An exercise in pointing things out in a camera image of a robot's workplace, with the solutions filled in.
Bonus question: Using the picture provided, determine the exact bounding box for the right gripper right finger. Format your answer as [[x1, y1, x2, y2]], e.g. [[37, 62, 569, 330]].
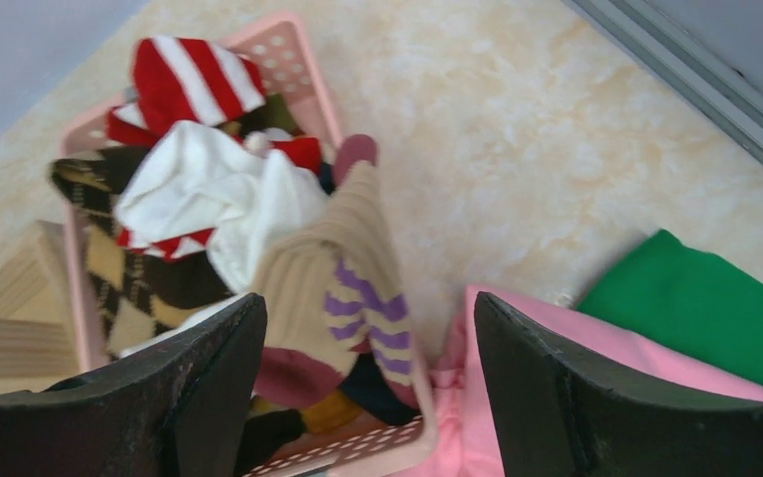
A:
[[474, 292, 763, 476]]

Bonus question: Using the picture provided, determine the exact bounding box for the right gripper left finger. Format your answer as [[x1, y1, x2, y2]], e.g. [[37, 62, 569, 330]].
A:
[[0, 294, 267, 476]]

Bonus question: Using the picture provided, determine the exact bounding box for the pink cloth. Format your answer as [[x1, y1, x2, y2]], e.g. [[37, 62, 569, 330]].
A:
[[387, 284, 763, 477]]

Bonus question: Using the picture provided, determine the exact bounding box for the brown argyle sock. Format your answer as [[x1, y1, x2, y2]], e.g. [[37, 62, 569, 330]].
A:
[[49, 146, 232, 358]]

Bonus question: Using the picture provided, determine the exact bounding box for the wooden clothes rack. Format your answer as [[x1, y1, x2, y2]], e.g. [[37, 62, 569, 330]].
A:
[[0, 221, 79, 394]]

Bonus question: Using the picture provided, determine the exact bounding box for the green cloth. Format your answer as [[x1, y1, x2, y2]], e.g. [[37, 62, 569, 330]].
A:
[[575, 230, 763, 387]]

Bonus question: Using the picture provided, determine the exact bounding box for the purple striped tan sock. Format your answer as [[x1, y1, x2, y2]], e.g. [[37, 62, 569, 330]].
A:
[[250, 134, 418, 408]]

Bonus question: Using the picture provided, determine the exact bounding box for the red white striped sock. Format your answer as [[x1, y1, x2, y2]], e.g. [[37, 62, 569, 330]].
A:
[[106, 36, 323, 261]]

